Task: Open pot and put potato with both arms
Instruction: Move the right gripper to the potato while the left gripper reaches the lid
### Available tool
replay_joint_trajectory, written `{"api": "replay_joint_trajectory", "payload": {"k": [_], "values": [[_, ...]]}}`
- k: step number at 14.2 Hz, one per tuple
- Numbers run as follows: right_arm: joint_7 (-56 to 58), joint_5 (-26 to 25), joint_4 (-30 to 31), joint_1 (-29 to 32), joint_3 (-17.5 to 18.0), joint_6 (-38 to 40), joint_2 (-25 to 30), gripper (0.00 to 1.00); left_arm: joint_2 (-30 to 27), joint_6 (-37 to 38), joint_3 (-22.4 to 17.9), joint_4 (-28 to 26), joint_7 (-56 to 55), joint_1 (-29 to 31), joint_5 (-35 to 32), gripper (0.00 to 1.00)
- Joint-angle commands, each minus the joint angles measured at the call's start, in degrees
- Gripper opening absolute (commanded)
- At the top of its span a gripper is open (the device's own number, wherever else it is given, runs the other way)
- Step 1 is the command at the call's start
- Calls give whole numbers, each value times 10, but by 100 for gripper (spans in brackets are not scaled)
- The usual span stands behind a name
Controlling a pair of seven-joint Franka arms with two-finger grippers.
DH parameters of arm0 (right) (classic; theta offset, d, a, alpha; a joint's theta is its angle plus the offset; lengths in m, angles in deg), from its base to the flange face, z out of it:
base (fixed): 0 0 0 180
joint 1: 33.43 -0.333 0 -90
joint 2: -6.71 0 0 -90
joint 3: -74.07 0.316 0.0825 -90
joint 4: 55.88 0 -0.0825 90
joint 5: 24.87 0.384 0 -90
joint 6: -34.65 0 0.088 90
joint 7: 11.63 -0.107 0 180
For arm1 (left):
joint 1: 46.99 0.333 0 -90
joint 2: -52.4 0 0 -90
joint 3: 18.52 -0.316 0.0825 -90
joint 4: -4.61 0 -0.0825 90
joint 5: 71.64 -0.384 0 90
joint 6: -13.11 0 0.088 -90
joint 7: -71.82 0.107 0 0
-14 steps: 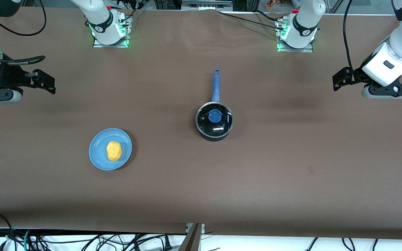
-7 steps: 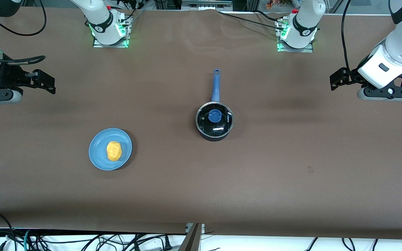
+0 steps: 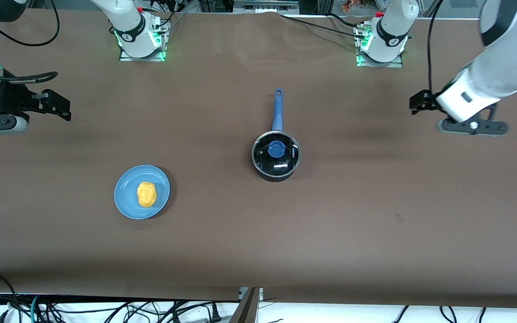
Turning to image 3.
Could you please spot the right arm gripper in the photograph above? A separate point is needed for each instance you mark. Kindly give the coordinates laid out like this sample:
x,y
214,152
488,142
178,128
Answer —
x,y
10,100

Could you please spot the glass lid with blue knob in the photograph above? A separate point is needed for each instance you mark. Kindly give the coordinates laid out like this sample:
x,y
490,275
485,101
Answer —
x,y
276,153

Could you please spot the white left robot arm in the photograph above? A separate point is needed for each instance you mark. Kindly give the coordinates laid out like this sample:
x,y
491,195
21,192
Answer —
x,y
510,54

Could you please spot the colourful background items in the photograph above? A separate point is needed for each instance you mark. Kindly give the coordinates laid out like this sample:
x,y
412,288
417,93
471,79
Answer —
x,y
361,4

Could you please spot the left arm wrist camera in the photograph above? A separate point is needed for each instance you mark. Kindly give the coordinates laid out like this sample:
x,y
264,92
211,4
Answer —
x,y
474,127

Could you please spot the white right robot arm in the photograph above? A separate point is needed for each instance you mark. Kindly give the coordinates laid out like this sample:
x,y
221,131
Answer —
x,y
128,27

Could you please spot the brown table cover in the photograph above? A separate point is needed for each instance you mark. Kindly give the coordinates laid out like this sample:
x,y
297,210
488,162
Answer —
x,y
258,246

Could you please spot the aluminium frame profile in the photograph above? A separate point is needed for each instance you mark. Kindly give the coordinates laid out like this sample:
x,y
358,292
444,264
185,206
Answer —
x,y
265,4

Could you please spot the yellow potato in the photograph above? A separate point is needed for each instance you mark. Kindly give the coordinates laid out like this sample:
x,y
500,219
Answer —
x,y
146,194

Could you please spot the black power plug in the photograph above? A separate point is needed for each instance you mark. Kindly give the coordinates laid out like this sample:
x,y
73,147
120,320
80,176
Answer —
x,y
215,312

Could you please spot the blue round plate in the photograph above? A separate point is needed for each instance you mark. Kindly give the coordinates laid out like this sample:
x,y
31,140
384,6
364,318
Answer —
x,y
126,197

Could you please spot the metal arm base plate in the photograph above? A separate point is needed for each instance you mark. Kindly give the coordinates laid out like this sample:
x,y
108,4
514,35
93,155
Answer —
x,y
126,57
379,64

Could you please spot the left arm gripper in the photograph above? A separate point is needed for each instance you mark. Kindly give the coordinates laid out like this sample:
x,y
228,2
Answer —
x,y
423,101

